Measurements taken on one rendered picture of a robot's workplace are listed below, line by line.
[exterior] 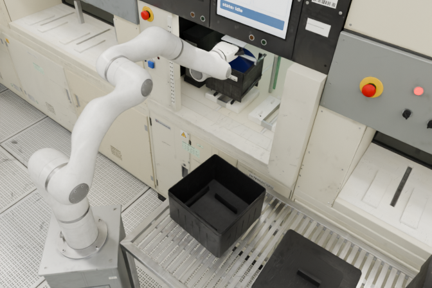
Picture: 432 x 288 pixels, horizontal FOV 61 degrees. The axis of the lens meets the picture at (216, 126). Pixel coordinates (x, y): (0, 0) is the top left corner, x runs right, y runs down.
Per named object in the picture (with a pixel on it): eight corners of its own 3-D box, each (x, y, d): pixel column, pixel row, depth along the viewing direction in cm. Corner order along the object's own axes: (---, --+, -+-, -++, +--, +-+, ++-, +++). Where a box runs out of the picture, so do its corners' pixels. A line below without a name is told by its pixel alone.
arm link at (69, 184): (54, 186, 125) (83, 213, 117) (26, 181, 114) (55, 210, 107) (133, 64, 127) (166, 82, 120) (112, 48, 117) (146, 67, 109)
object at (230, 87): (202, 91, 191) (203, 39, 168) (224, 72, 203) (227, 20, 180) (242, 110, 182) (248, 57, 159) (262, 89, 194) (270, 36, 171)
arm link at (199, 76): (223, 53, 154) (206, 49, 159) (205, 67, 146) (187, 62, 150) (224, 71, 160) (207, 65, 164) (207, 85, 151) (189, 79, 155)
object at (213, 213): (213, 179, 166) (215, 152, 154) (261, 214, 153) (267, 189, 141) (168, 216, 150) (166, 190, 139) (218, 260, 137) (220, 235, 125)
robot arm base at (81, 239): (53, 262, 134) (38, 235, 121) (61, 218, 147) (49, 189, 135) (105, 256, 136) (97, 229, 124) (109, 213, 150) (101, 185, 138)
